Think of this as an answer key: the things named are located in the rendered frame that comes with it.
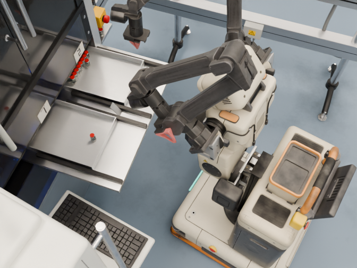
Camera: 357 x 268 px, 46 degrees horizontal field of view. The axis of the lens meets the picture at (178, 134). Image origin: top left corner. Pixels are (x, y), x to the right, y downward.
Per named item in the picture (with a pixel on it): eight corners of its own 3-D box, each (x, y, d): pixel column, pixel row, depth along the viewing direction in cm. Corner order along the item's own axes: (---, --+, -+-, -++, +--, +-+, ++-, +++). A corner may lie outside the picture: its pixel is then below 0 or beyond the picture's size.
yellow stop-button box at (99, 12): (88, 25, 208) (85, 14, 202) (94, 15, 211) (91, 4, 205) (102, 28, 207) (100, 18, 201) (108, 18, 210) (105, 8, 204)
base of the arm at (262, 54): (259, 69, 164) (272, 49, 169) (246, 53, 161) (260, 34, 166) (245, 74, 171) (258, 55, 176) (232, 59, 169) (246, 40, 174)
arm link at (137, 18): (139, 18, 166) (143, 8, 168) (122, 15, 166) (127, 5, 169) (140, 31, 172) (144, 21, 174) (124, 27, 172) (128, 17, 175)
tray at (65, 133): (22, 147, 184) (19, 143, 181) (50, 100, 196) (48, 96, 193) (93, 170, 178) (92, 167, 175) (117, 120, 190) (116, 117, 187)
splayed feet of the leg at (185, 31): (161, 76, 312) (161, 64, 300) (183, 28, 335) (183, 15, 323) (171, 78, 311) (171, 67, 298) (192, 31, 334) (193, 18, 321)
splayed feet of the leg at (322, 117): (315, 119, 294) (321, 108, 282) (326, 66, 317) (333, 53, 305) (326, 123, 293) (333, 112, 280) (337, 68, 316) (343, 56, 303)
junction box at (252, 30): (241, 35, 271) (243, 25, 264) (243, 30, 274) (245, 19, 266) (260, 40, 270) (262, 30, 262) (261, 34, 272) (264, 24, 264)
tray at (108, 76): (58, 88, 199) (56, 83, 196) (81, 48, 211) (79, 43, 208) (125, 107, 194) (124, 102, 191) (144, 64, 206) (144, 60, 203)
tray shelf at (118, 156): (18, 159, 183) (16, 157, 181) (86, 42, 215) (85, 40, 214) (119, 192, 176) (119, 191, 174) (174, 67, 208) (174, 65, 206)
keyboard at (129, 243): (49, 221, 175) (48, 219, 173) (69, 193, 181) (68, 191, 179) (130, 269, 166) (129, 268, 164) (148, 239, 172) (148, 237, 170)
